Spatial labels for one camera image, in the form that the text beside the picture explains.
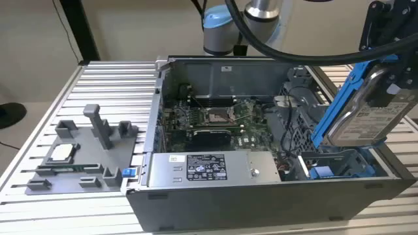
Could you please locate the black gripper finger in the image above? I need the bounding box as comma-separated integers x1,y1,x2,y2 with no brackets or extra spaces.
363,48,418,108

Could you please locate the hard disk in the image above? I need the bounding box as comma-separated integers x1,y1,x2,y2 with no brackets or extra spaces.
309,55,418,150

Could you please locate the grey metal disk bay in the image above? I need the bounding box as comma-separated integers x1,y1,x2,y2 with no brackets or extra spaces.
299,149,376,182

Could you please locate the grey metal drive cage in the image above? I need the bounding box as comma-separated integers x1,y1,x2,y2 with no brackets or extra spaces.
264,82,329,157

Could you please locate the green Dell motherboard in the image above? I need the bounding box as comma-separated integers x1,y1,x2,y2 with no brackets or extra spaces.
158,96,284,154

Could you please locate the CPU socket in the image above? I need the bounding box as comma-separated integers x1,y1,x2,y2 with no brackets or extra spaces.
201,105,237,127

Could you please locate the black graphics card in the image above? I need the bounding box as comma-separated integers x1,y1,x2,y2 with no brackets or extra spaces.
184,128,233,152

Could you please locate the grey open PC case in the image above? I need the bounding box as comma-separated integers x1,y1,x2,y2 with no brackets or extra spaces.
118,55,418,232

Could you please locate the silver power supply unit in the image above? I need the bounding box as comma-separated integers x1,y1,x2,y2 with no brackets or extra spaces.
145,151,283,189

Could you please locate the grey parts rack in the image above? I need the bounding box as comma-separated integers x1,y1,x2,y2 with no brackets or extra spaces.
23,104,146,196

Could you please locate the silver CPU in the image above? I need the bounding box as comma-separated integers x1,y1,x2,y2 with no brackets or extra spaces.
52,143,78,161

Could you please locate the black round base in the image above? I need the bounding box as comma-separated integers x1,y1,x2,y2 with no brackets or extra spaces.
0,102,27,129

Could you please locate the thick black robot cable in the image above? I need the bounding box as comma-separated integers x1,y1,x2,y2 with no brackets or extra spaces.
224,0,418,67

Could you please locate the thin round black wire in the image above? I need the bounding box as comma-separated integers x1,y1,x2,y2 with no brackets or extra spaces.
279,85,316,157

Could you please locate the black frame post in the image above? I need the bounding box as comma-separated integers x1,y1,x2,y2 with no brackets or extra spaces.
58,0,100,62

